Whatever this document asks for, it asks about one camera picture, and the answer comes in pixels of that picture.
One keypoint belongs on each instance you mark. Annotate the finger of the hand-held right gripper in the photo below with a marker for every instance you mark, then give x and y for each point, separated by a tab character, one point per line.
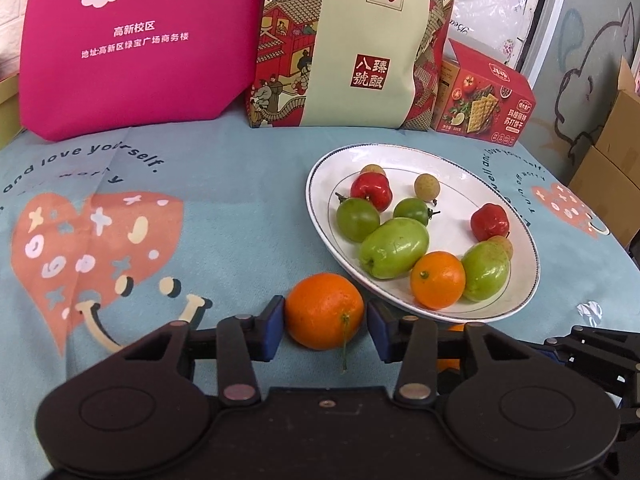
600	347
629	390

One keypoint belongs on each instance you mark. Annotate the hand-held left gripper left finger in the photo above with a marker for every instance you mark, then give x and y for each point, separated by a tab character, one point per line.
273	330

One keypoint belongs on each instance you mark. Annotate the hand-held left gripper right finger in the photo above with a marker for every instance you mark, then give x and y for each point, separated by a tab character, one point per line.
380	332

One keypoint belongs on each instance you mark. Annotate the orange mandarin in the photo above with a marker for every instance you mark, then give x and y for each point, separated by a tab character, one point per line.
438	280
448	364
324	310

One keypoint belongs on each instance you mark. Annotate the large green jujube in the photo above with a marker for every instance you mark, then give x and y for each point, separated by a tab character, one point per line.
395	247

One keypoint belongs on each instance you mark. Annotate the green tomato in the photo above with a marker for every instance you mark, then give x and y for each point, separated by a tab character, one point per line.
411	210
357	219

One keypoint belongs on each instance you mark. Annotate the brown longan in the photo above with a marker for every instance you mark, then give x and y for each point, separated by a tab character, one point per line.
426	186
372	169
502	245

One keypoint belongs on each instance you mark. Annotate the small red apple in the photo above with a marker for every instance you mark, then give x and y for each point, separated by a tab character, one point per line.
490	221
371	191

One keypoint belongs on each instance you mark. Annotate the white plate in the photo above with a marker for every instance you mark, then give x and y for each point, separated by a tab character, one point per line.
470	180

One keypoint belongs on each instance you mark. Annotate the cardboard box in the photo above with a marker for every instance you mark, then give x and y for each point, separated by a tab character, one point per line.
627	85
602	190

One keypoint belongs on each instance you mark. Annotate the teal printed tablecloth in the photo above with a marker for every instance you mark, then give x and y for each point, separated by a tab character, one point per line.
225	175

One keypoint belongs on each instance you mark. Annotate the red cracker box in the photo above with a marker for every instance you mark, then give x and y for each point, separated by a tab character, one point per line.
480	100

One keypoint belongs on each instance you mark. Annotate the red patterned gift bag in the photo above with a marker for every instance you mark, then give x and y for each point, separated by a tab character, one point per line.
360	50

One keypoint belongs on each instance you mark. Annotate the pink tote bag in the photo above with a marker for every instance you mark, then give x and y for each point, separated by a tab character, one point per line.
130	60

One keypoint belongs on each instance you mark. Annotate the white floral plastic bag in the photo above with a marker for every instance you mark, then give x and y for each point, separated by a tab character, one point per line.
495	5

